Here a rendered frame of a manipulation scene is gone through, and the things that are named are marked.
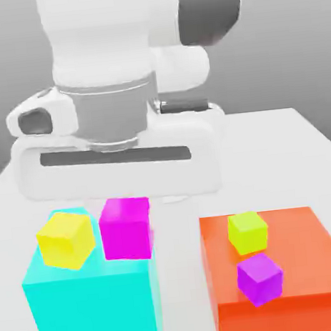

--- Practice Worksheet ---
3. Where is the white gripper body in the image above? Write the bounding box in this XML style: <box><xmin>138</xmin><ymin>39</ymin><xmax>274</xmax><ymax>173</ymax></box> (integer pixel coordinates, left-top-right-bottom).
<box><xmin>7</xmin><ymin>100</ymin><xmax>234</xmax><ymax>216</ymax></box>

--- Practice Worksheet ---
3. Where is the small magenta cube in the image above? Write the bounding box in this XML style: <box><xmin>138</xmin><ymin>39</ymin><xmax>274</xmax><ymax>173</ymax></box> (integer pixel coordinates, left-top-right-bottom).
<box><xmin>96</xmin><ymin>194</ymin><xmax>157</xmax><ymax>265</ymax></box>

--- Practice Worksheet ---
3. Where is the small lime yellow cube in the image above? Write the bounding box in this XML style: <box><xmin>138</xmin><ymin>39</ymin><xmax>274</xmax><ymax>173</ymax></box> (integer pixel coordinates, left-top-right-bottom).
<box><xmin>225</xmin><ymin>208</ymin><xmax>272</xmax><ymax>257</ymax></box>

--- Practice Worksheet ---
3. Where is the small purple cube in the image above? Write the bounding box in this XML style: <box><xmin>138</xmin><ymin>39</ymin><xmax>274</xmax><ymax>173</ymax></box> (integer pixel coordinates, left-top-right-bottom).
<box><xmin>234</xmin><ymin>250</ymin><xmax>287</xmax><ymax>310</ymax></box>

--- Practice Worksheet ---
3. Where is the large cyan box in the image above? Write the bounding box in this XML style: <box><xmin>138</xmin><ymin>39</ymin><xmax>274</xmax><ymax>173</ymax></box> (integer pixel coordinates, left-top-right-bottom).
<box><xmin>14</xmin><ymin>199</ymin><xmax>165</xmax><ymax>331</ymax></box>

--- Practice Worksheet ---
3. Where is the large orange box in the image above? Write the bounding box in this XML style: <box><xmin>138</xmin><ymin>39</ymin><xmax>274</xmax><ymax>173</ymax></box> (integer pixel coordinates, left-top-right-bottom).
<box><xmin>197</xmin><ymin>203</ymin><xmax>331</xmax><ymax>331</ymax></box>

